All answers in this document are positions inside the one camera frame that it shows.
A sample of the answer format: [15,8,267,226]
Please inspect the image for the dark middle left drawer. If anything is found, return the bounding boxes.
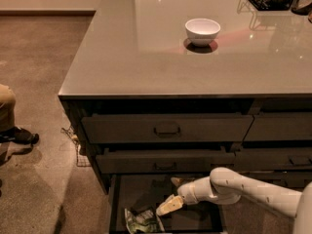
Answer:
[96,148,235,174]

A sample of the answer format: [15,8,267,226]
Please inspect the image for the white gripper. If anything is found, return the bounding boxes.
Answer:
[156,177,198,215]

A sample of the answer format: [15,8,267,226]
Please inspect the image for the dark middle right drawer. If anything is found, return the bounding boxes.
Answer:
[233,147,312,172]

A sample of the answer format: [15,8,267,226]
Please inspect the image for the dark kettle at corner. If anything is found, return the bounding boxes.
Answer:
[291,0,312,16]

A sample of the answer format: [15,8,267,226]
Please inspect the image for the wire rack on floor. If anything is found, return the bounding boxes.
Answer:
[60,127,91,168]

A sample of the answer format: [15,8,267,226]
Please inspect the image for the dark bottom right drawer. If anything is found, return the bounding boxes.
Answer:
[243,171,312,189]

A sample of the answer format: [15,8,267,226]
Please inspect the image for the white ceramic bowl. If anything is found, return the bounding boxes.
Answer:
[185,19,220,47]

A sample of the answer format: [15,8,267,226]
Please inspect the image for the green jalapeno chip bag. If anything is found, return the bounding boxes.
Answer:
[124,208,165,234]

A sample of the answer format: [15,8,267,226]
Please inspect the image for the dark top right drawer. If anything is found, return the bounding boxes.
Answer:
[245,112,312,141]

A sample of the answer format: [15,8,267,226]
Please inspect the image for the open dark bottom drawer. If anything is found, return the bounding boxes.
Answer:
[104,174,227,234]

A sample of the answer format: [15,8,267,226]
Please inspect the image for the dark top left drawer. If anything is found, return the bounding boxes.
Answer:
[81,113,254,144]

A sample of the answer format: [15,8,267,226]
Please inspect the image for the black shoe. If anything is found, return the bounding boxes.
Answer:
[0,127,39,145]

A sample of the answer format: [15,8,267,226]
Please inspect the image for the tan trouser leg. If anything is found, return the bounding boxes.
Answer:
[0,84,16,132]

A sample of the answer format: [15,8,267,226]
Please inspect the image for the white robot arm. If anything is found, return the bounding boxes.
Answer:
[156,167,312,234]

